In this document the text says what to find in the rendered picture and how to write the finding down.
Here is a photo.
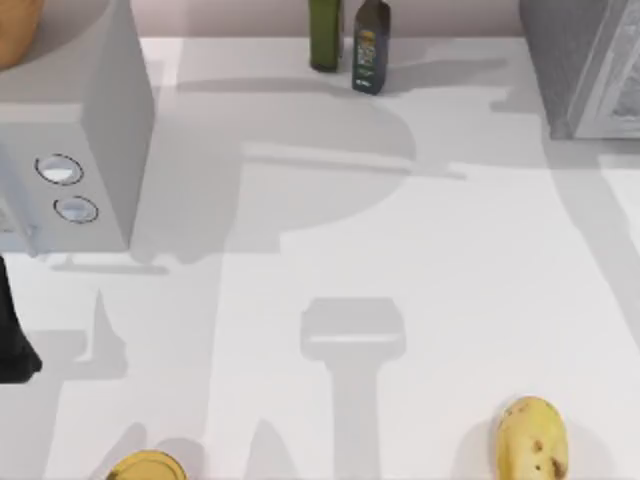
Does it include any olive green bottle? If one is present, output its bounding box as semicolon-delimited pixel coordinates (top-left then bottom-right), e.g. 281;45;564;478
308;0;345;72

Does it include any small microwave knob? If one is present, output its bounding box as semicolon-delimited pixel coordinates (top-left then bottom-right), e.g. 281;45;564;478
52;195;100;225

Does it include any pale microwave oven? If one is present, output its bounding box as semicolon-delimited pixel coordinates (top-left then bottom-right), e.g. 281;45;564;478
0;0;156;259

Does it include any orange round object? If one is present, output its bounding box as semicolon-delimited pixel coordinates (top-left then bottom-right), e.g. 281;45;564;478
0;0;42;70

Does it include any large microwave knob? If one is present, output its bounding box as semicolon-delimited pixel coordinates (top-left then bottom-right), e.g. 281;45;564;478
34;153;85;187

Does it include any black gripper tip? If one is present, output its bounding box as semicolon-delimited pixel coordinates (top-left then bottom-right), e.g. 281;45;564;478
0;254;43;385

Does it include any dark labelled bottle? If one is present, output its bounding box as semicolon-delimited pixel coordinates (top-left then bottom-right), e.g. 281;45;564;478
351;0;392;95

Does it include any yellow spotted banana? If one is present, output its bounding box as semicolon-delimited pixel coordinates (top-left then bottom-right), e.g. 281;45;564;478
494;395;570;480

